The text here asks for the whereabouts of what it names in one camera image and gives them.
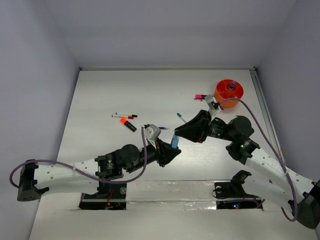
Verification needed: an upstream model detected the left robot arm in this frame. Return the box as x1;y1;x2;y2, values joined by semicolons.
17;139;181;202

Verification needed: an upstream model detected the orange black highlighter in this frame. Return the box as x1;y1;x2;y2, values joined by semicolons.
120;117;137;132

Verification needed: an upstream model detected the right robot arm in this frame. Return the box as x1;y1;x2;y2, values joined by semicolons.
175;110;320;229

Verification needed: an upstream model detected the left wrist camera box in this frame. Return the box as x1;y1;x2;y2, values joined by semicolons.
143;124;162;141

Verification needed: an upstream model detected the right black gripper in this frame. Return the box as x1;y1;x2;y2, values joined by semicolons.
174;110;236;144

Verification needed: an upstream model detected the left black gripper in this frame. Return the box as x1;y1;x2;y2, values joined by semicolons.
126;136;180;173

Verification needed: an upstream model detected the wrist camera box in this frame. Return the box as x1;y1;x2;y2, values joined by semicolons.
204;94;221;111
143;124;162;141

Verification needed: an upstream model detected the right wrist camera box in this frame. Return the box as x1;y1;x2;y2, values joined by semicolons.
204;94;221;111

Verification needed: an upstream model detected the blue capped white marker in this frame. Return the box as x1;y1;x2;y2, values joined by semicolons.
177;113;187;123

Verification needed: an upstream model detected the orange round compartment container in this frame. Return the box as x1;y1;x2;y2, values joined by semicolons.
213;79;244;103

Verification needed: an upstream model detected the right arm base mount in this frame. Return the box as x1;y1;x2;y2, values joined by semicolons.
211;170;264;210

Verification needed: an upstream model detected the light blue pen cap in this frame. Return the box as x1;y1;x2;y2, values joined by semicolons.
170;135;179;149

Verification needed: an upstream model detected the black capped white marker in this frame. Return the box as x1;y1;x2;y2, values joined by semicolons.
115;112;138;118

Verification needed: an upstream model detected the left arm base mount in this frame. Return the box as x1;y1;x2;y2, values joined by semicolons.
78;183;127;211

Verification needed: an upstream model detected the blue ballpoint pen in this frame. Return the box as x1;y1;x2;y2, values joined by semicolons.
158;126;169;130

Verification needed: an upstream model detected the pink black highlighter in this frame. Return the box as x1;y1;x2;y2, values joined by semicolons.
194;94;206;100

